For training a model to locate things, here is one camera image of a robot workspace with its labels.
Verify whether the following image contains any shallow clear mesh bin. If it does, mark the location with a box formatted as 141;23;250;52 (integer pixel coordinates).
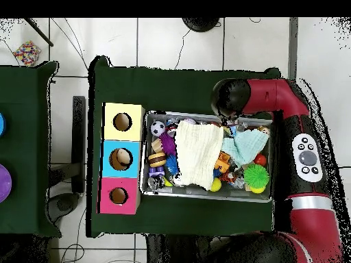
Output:
141;111;278;203

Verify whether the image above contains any wooden box with three holes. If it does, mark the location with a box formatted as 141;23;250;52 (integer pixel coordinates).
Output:
98;102;146;214

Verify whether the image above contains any purple spiky ball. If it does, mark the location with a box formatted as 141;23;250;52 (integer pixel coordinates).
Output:
159;132;176;156

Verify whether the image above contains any blue spiky ball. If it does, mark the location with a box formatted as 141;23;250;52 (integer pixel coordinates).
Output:
166;154;180;175

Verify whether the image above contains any brown wooden yo-yo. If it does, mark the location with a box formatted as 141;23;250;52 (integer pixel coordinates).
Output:
147;151;168;168

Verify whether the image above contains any cream yellow waffle cloth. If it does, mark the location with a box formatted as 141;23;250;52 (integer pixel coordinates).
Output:
173;119;225;191

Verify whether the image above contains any small soccer ball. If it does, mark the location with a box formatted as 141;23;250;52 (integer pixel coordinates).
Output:
150;120;167;137

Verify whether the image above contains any orange plastic toy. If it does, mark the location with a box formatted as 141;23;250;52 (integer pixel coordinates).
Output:
215;151;232;173

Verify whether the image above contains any yellow ball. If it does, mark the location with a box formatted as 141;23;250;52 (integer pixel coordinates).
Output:
209;177;223;192

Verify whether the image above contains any dark green table cloth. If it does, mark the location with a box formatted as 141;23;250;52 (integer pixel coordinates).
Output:
87;54;282;245

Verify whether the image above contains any mint green waffle cloth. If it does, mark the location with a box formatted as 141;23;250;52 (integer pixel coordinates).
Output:
221;128;271;168

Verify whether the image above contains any red ball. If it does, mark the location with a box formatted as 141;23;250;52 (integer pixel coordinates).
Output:
253;153;268;167

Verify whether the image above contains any green spiky rubber ball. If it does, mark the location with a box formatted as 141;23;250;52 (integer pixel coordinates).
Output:
243;163;271;190

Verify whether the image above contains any black upright panel stand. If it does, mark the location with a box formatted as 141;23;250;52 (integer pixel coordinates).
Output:
47;95;88;223

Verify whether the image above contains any black round floor base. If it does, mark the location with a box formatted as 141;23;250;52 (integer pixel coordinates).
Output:
182;17;221;33

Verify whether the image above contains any dark green side table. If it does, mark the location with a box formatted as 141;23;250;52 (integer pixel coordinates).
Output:
0;61;60;236

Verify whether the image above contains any multicoloured speckled toy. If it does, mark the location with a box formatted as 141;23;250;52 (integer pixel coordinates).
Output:
12;40;42;66

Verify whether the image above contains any purple round disc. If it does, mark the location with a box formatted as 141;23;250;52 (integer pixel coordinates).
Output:
0;163;13;203

